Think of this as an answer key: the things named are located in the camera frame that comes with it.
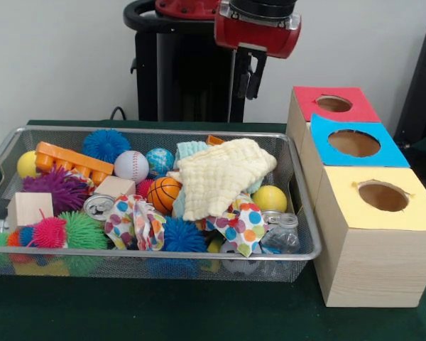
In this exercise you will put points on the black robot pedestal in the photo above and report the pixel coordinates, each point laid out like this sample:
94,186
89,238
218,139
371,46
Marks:
184,81

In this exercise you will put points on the purple rubber toy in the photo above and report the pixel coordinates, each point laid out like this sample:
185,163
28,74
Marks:
60,188

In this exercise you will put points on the white toy baseball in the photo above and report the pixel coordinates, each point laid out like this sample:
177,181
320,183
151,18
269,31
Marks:
131,166

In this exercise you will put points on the orange toy basketball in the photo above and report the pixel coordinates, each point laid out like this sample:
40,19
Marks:
164,193

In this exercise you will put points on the orange toy building brick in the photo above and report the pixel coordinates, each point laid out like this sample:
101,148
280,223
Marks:
71,160

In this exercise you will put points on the yellow tennis ball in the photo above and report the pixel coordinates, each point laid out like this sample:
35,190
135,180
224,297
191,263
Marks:
269,199

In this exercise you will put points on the white polka dot cloth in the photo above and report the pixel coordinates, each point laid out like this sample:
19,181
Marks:
135,223
246,223

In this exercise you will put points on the black flat panel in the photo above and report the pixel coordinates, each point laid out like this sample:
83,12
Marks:
422,89

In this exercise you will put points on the blue spiky rubber ball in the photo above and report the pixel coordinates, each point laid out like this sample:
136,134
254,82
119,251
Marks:
106,142
184,236

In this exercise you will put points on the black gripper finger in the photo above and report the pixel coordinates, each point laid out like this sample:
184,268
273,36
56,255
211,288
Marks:
243,81
255,78

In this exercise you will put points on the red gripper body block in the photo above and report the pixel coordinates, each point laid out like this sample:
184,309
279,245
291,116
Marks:
259,35

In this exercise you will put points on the cream knitted cloth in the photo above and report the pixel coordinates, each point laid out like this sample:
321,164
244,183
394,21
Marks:
216,174

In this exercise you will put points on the wooden box with three holes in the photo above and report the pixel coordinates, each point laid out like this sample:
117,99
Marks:
376,266

